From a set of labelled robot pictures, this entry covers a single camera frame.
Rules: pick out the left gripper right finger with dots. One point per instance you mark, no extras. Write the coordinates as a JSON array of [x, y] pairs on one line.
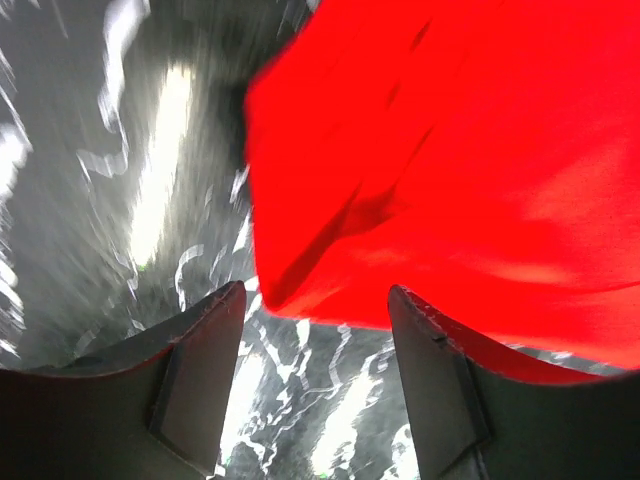
[[478, 409]]

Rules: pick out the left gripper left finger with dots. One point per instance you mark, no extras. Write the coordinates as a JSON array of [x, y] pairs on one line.
[[151, 406]]

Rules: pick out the red t shirt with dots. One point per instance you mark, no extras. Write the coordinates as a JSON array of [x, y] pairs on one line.
[[484, 154]]

